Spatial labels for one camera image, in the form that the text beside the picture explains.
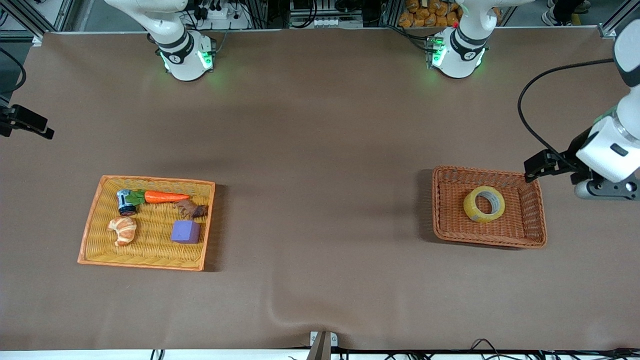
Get yellowish clear tape roll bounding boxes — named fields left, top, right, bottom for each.
left=463, top=186, right=506, bottom=224

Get brown wicker basket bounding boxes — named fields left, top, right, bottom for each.
left=431, top=165, right=548, bottom=249

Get small jar black lid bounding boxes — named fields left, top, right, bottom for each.
left=116, top=189, right=138, bottom=217

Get toy croissant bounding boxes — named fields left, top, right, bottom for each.
left=107, top=216, right=138, bottom=247

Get orange toy carrot green leaves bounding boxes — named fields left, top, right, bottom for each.
left=125, top=189, right=191, bottom=207

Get person's shoes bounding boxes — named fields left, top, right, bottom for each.
left=541, top=0, right=592, bottom=27

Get yellow wicker basket orange rim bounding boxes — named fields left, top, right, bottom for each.
left=77, top=175, right=216, bottom=272

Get purple foam cube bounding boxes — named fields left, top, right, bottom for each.
left=171, top=220, right=201, bottom=245

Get pile of yellow toy breads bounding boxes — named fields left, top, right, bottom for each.
left=398, top=0, right=463, bottom=28

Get white power strip with plugs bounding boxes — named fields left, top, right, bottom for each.
left=196, top=0, right=252, bottom=30

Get brown table cover sheet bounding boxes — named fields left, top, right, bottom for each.
left=0, top=27, right=640, bottom=351

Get long white power strip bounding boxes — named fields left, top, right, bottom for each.
left=289, top=15, right=364, bottom=29

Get metal table clamp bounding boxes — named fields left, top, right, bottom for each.
left=309, top=330, right=339, bottom=360

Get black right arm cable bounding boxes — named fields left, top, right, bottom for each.
left=0, top=47, right=27, bottom=96

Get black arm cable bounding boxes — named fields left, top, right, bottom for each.
left=517, top=58, right=615, bottom=162
left=0, top=47, right=27, bottom=96

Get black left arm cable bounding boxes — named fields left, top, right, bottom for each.
left=517, top=58, right=615, bottom=162

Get aluminium frame post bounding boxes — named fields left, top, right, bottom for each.
left=597, top=0, right=640, bottom=39
left=0, top=0, right=77, bottom=42

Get black cables at table edge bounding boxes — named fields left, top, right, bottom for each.
left=150, top=338, right=640, bottom=360

